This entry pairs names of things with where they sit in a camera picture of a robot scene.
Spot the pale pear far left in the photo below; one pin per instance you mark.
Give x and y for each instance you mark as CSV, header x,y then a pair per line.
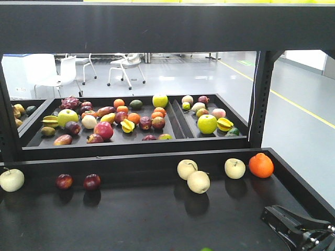
x,y
12,179

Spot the pale pear right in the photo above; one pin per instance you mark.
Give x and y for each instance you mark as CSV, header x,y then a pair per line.
x,y
234,168

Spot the yellow starfruit left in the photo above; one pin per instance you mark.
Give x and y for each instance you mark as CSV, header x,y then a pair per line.
x,y
50,121

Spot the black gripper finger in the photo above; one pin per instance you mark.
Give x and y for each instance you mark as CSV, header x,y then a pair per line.
x,y
298,232

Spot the yellow green apple back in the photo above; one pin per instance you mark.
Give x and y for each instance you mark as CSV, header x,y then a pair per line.
x,y
160,101

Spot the black wooden fruit stand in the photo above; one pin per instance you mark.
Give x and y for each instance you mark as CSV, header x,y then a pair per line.
x,y
142,203

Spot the large green apple right tray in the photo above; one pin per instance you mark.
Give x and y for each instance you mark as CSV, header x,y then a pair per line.
x,y
207,124

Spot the large red apple tray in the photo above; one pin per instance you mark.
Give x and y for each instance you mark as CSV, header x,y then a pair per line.
x,y
104,129

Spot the large green apple tray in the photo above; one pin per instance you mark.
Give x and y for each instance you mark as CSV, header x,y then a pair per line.
x,y
207,124
67,115

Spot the yellow starfruit right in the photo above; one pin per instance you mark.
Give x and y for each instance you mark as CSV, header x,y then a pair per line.
x,y
224,124

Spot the orange tangerine front right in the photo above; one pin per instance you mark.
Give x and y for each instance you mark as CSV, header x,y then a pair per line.
x,y
261,165

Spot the pink dragon fruit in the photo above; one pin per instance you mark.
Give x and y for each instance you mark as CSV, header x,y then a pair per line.
x,y
70,103

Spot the yellow starfruit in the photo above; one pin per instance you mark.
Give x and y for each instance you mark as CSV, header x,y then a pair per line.
x,y
224,124
50,121
127,126

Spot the yellow starfruit centre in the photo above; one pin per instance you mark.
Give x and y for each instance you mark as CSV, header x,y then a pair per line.
x,y
127,126

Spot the pale pear back centre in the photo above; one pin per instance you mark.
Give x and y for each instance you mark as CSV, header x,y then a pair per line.
x,y
185,167

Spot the large green apple left tray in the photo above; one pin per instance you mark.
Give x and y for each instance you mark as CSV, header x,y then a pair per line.
x,y
67,115

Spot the white rolling chair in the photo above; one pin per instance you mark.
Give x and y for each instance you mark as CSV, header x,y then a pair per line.
x,y
128,61

